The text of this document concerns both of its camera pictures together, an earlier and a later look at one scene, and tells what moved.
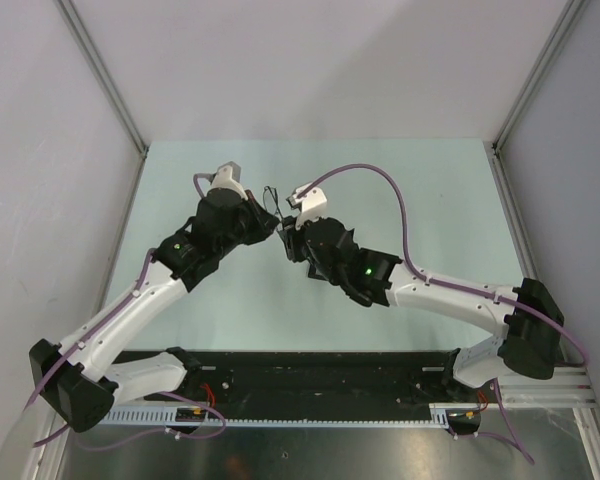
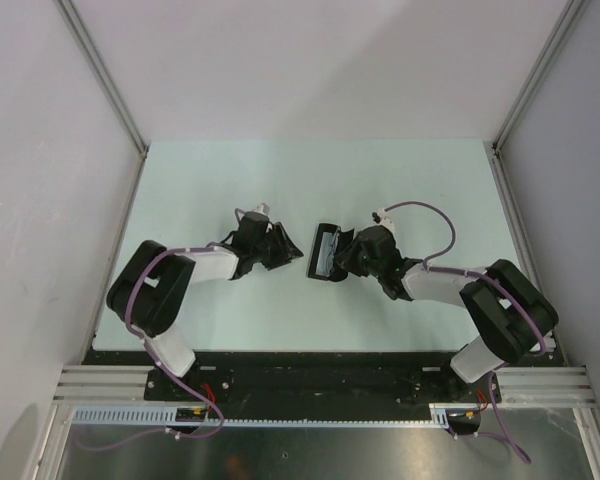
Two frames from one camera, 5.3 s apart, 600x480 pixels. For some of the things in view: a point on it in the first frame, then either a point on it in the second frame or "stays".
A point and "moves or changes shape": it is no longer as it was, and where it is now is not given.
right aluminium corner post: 570,10 stays
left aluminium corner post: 105,74 stays
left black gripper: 264,221 → 284,244
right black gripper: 291,237 → 347,257
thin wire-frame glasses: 271,202 moves or changes shape
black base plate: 260,378 stays
